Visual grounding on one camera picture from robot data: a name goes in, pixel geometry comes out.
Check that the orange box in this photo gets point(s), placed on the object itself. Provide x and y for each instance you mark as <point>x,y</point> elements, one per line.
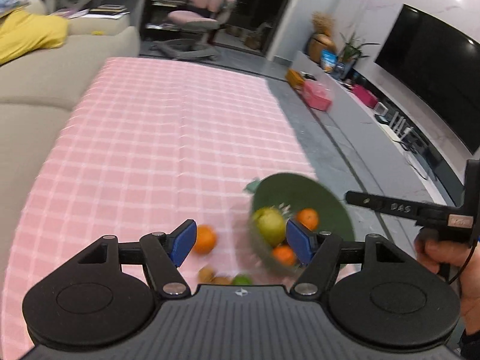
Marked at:
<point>295,78</point>

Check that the blue printed pillow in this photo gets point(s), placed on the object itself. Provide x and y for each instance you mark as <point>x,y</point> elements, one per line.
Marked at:
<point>11,0</point>

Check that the orange mandarin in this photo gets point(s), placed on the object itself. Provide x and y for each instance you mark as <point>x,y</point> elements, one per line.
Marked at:
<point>308,219</point>
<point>204,239</point>
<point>284,255</point>

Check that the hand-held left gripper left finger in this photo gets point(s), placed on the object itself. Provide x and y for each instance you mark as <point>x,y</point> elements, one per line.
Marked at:
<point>183,243</point>

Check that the dark bookcase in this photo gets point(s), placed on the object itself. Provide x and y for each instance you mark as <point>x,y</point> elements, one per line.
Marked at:
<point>168,0</point>

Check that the yellow pillow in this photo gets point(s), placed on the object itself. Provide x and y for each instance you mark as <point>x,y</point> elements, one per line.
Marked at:
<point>26,35</point>

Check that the green cucumber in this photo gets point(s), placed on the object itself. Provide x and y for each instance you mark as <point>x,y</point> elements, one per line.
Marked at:
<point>242,279</point>

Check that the small white clock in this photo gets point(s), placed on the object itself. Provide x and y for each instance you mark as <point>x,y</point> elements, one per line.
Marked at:
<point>381,110</point>

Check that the person's right forearm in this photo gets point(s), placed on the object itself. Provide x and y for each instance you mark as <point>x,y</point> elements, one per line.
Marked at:
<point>471,347</point>

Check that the small pink box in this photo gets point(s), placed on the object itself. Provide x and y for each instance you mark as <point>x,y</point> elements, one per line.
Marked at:
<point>364,95</point>

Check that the white router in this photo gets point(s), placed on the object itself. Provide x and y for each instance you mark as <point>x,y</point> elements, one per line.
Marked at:
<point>399,129</point>

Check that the pink checked tablecloth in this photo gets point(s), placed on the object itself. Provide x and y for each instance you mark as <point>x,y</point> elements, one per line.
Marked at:
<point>157,138</point>

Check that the pink storage box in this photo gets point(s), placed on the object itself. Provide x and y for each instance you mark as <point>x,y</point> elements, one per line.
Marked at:
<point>318,95</point>

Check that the white television console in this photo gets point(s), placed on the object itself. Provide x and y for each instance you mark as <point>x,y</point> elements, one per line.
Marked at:
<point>360,127</point>

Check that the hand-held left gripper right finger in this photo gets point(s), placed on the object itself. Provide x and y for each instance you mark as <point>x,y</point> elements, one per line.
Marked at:
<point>300,242</point>

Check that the green potted plant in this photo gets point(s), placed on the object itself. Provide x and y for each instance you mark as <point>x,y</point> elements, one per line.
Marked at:
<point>354,50</point>

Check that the green pear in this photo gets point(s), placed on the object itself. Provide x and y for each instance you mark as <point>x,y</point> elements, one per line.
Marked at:
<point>270,225</point>

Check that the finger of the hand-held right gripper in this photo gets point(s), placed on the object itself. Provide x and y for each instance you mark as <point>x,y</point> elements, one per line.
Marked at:
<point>393,205</point>

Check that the person's right hand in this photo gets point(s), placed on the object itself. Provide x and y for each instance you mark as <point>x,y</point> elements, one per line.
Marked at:
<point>450,270</point>

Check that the brown round vase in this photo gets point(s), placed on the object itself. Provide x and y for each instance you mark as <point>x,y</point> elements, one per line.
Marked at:
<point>320,47</point>

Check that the dried flower bunch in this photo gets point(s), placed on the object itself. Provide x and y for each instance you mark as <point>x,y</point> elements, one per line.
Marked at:
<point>323,23</point>

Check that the green colander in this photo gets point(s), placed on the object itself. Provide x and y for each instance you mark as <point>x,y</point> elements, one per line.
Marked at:
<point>318,198</point>

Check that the beige sofa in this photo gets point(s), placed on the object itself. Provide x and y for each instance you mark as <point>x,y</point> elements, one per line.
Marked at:
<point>37,93</point>

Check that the black television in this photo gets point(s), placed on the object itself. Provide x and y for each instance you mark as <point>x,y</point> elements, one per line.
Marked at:
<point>431,71</point>

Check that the pink office chair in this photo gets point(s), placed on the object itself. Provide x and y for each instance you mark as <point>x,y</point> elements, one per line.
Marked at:
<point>204,11</point>

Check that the blue snack bag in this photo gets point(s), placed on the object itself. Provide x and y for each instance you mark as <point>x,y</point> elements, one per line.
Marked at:
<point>329,60</point>

